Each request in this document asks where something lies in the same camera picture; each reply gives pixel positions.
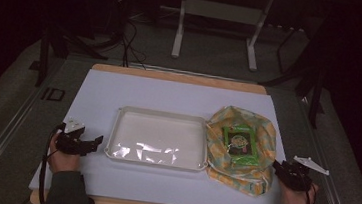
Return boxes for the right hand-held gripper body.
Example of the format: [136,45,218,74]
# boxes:
[277,154,332,194]

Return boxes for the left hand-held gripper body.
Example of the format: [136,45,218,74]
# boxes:
[53,115,92,157]

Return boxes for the green snack packet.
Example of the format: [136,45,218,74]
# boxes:
[218,122,263,168]

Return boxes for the yellow patterned cloth bag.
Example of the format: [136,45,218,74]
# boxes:
[199,103,282,200]

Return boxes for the person's left hand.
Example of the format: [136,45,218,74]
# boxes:
[46,132,83,177]

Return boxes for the person's right hand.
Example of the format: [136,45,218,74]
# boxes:
[277,178,320,204]

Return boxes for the white plastic tray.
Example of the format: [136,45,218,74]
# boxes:
[102,103,214,175]

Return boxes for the white table mat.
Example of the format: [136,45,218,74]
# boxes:
[27,63,297,204]

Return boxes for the black metal stand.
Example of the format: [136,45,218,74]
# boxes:
[255,21,334,131]

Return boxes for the black tripod stand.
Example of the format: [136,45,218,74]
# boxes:
[27,22,112,95]

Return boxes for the white metal stand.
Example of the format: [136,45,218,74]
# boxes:
[170,0,275,74]

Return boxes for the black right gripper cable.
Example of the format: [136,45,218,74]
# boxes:
[303,182,319,204]

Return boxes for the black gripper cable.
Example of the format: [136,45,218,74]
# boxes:
[36,120,67,204]
[303,182,319,204]

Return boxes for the metal frame rail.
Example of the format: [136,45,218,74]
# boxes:
[288,96,362,204]
[0,52,70,204]

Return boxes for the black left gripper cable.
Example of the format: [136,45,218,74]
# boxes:
[36,120,67,204]

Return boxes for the black floor cables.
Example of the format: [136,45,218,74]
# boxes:
[105,16,152,70]

